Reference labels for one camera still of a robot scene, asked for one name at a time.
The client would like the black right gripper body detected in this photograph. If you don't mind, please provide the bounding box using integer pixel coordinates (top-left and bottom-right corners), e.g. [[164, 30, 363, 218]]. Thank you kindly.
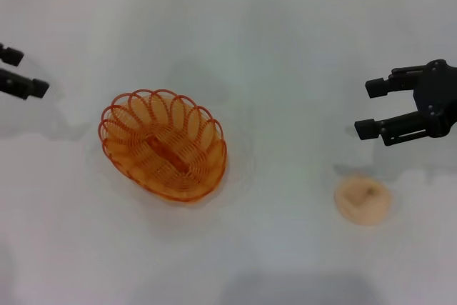
[[413, 59, 457, 138]]

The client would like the round beige bread bun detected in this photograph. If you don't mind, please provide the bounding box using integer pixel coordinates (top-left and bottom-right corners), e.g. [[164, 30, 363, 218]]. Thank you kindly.
[[333, 175, 393, 227]]

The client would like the orange wire oval basket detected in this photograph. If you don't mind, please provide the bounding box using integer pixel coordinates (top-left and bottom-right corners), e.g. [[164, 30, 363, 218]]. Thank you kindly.
[[98, 87, 229, 206]]

